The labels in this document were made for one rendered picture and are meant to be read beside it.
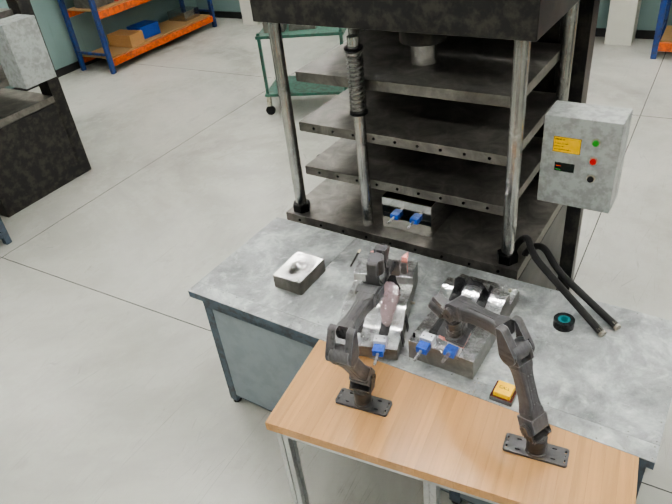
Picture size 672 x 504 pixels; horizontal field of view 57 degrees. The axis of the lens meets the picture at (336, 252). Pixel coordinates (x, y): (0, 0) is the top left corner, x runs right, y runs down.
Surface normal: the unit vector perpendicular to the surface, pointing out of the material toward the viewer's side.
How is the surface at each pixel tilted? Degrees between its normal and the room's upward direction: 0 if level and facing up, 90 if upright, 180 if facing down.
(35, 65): 90
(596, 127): 90
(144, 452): 0
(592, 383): 0
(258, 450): 0
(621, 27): 90
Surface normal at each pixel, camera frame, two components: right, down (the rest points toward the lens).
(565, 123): -0.53, 0.53
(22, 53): 0.86, 0.21
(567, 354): -0.10, -0.82
